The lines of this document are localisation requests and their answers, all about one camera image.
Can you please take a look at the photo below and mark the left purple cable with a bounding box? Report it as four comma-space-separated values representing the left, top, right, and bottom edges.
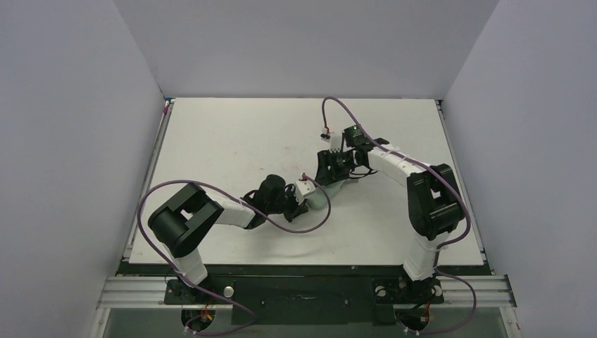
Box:
135, 173, 332, 337

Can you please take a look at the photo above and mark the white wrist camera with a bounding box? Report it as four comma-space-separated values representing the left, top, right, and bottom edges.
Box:
320, 132, 344, 153
293, 180, 317, 204

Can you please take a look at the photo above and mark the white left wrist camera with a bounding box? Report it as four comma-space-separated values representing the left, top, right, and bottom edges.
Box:
293, 180, 317, 204

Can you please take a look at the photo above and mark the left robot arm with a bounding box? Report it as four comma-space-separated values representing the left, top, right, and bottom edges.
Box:
148, 175, 316, 284

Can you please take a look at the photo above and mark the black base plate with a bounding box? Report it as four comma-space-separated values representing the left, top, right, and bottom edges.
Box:
163, 276, 444, 326

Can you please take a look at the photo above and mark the mint green umbrella case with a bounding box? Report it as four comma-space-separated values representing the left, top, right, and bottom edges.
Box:
306, 179, 359, 211

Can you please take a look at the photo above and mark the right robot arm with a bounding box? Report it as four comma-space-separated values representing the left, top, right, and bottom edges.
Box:
315, 125, 465, 281

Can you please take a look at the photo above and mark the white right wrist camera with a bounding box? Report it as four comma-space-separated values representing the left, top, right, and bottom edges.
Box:
320, 132, 344, 153

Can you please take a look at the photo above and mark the aluminium frame rail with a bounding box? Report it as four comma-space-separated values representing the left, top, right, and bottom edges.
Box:
97, 275, 516, 309

